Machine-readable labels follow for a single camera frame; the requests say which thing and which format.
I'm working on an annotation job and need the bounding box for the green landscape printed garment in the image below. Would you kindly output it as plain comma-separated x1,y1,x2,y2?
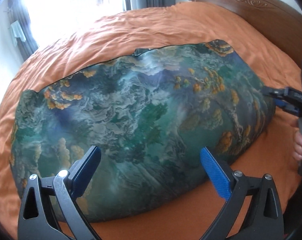
10,39,277,224

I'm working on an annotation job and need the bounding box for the person's right hand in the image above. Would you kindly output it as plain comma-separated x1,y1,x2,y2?
292,129,302,162

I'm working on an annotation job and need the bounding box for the orange bed sheet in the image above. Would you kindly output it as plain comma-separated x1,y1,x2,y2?
0,1,302,240

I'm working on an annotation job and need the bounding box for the glass sliding balcony door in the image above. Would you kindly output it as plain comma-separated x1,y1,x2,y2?
22,0,133,49

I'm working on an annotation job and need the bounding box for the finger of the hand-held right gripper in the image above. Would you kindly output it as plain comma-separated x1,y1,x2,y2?
274,99,302,117
262,86,302,105

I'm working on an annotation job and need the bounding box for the light green hanging towel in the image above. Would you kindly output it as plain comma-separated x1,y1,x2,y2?
10,21,27,43

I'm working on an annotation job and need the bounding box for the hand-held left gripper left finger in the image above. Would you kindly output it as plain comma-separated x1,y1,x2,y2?
17,145,103,240

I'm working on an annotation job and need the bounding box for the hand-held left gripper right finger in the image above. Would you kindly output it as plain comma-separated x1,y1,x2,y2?
200,147,284,240

